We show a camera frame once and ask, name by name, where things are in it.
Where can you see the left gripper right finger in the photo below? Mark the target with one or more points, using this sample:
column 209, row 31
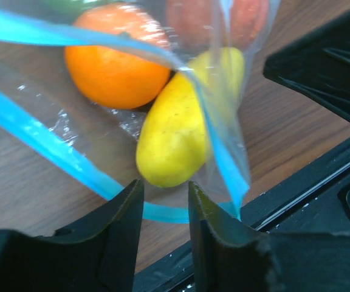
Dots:
column 229, row 255

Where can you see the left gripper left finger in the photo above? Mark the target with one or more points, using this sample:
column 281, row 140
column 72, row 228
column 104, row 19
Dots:
column 95, row 253

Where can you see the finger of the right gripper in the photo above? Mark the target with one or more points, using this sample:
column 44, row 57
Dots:
column 317, row 65

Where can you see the yellow fake mango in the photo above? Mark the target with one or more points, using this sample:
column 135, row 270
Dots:
column 173, row 142

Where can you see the red fake apple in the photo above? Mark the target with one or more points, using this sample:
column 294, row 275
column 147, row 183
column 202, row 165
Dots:
column 195, row 23

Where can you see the clear zip top bag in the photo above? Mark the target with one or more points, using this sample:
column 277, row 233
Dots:
column 41, row 105

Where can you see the fake orange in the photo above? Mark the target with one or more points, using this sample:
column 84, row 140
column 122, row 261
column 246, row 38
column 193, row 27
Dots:
column 112, row 78

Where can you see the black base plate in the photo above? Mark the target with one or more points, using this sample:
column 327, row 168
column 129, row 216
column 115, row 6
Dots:
column 309, row 200

